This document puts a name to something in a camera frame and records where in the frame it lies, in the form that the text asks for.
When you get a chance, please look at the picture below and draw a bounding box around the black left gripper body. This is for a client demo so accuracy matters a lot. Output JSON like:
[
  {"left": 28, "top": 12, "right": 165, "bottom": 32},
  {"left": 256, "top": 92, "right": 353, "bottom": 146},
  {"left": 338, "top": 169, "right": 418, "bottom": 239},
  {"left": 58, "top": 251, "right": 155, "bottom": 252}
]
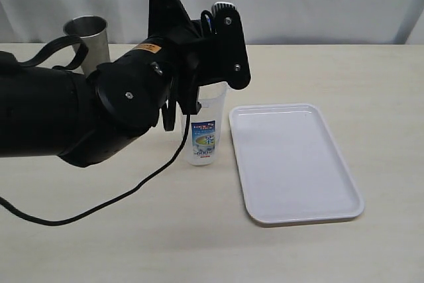
[{"left": 161, "top": 19, "right": 222, "bottom": 114}]

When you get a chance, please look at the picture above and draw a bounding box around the stainless steel cup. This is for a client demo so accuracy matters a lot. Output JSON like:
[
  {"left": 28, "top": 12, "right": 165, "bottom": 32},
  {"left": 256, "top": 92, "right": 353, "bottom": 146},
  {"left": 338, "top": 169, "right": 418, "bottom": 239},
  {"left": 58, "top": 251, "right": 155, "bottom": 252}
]
[{"left": 63, "top": 15, "right": 111, "bottom": 76}]

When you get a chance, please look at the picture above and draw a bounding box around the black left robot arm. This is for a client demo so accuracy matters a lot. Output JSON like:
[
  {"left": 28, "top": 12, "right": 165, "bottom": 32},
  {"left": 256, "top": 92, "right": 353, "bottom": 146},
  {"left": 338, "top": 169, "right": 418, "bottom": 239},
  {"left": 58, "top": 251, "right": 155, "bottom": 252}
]
[{"left": 1, "top": 34, "right": 194, "bottom": 168}]

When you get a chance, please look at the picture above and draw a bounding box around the clear plastic tall container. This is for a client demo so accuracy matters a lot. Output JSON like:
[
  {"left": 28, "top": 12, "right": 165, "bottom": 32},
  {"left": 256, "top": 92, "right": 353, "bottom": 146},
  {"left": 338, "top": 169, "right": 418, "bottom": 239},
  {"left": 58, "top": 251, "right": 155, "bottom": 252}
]
[{"left": 183, "top": 82, "right": 228, "bottom": 166}]

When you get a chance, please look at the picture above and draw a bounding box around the white rectangular plastic tray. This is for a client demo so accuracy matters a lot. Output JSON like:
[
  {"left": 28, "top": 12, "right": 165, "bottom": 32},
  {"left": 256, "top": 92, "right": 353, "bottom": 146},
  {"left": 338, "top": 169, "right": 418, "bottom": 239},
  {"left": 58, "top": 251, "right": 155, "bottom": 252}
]
[{"left": 229, "top": 103, "right": 365, "bottom": 227}]

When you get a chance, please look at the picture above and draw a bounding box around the black cable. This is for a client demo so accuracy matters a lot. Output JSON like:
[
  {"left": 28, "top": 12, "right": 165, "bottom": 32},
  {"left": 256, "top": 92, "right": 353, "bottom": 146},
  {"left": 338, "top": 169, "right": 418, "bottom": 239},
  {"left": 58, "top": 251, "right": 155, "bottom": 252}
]
[{"left": 0, "top": 74, "right": 193, "bottom": 227}]

